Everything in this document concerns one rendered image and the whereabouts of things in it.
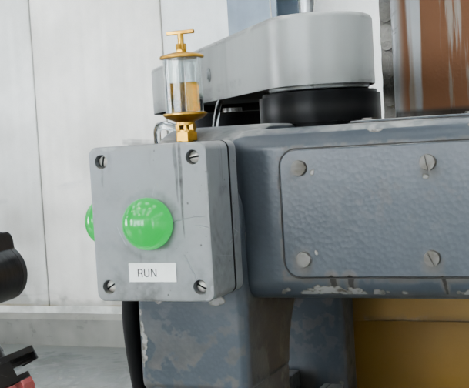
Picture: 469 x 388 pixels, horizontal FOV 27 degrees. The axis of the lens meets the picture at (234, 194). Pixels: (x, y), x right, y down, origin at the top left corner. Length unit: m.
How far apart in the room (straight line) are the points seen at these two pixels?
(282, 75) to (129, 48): 5.80
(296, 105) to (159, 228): 0.19
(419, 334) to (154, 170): 0.38
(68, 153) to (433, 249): 6.20
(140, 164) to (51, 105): 6.23
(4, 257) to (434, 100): 0.47
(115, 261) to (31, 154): 6.31
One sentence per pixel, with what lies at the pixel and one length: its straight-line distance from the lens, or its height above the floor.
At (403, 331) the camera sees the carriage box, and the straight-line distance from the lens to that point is 0.87.
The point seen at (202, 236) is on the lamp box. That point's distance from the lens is 0.54.
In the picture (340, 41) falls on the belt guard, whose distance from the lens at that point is 0.69.
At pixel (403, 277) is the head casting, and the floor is 1.25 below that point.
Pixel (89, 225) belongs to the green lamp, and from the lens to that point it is 0.58.
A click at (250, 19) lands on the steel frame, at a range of 5.66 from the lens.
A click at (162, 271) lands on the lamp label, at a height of 1.26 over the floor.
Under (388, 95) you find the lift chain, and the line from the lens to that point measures 1.12.
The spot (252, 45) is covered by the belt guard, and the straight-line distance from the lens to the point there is 0.74.
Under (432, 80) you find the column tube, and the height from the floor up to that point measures 1.38.
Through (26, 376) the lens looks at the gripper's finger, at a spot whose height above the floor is 1.13.
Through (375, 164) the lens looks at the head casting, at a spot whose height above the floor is 1.31.
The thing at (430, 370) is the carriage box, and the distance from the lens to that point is 0.87.
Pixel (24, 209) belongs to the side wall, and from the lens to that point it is 6.93.
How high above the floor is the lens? 1.33
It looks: 3 degrees down
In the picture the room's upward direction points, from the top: 3 degrees counter-clockwise
